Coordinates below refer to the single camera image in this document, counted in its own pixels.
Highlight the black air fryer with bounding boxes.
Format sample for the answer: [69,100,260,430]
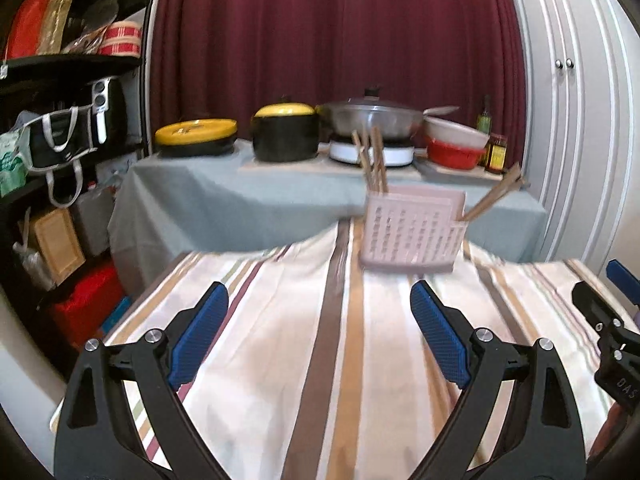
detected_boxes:
[75,76,127,147]

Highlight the pink perforated plastic basket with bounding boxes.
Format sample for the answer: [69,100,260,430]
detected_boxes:
[359,185,468,276]

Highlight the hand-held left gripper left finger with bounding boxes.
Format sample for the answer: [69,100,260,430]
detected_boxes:
[54,281,231,480]

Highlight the green and white packet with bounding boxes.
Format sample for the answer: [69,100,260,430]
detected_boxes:
[0,127,29,199]

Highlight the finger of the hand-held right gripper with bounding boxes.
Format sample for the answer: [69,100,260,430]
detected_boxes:
[572,281,626,333]
[606,259,640,307]

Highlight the red storage box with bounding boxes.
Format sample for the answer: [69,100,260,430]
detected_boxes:
[50,260,127,349]

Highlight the bunch of wooden chopsticks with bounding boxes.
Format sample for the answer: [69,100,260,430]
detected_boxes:
[350,127,530,223]

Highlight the white bowl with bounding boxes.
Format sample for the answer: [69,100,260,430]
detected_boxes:
[424,106,490,150]

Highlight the wrapped kitchen utensils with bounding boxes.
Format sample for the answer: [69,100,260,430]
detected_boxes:
[65,0,121,55]

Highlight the white cabinet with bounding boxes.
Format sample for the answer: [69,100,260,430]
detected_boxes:
[505,0,640,283]

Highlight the red package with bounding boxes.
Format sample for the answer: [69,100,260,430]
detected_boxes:
[5,0,51,60]

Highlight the red striped round box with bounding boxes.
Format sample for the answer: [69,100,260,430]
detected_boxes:
[98,21,143,57]

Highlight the red colander bowl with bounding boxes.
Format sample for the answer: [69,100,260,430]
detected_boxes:
[426,137,486,170]

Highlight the black pot with yellow lid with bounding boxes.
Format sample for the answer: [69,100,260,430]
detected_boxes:
[250,102,321,163]

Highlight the maroon curtain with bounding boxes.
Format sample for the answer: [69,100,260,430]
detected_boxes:
[150,0,529,161]

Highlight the steel wok with lid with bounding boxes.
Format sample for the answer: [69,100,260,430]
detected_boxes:
[316,87,426,142]

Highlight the wooden cutting board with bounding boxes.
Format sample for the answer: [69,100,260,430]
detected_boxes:
[30,207,86,286]

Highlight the black shelf rack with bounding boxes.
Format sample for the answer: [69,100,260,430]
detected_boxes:
[0,0,154,376]

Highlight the clear plastic bag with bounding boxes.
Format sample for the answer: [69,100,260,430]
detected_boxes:
[12,207,54,292]

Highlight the grey box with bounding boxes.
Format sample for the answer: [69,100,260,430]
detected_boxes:
[72,190,119,257]

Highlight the green sauce bottle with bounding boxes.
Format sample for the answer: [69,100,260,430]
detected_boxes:
[476,95,494,134]

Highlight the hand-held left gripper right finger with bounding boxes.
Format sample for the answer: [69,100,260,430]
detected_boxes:
[410,280,587,480]

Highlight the white portable cooker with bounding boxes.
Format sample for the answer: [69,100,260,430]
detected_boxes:
[329,139,416,167]

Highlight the flat black pan yellow lid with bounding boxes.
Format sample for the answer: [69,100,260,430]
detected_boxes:
[154,119,239,157]

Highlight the gold package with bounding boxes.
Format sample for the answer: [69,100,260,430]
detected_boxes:
[37,0,75,56]

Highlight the sauce jar with yellow label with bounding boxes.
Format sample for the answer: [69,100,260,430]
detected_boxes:
[485,132,509,175]

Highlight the grey tablecloth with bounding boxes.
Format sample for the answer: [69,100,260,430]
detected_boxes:
[107,137,548,286]

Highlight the black bag with white straps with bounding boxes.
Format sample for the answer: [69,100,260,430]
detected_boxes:
[17,105,99,208]

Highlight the striped tablecloth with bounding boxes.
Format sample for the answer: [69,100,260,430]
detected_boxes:
[50,220,640,480]

